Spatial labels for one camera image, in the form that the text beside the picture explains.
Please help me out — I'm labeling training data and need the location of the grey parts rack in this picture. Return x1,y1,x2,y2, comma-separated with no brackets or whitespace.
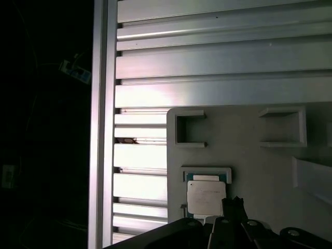
165,105,332,234

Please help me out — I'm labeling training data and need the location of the silver green CPU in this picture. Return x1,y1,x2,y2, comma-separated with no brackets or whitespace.
182,172,228,222

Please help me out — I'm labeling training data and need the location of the white power strip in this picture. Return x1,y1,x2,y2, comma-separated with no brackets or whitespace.
59,53,92,84

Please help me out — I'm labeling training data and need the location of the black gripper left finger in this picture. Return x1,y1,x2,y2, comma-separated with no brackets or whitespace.
103,198,238,249

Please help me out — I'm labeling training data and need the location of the small white box device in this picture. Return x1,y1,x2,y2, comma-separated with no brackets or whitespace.
1,163,14,188

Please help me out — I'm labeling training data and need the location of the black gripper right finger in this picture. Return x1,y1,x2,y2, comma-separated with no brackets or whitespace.
233,196,332,249

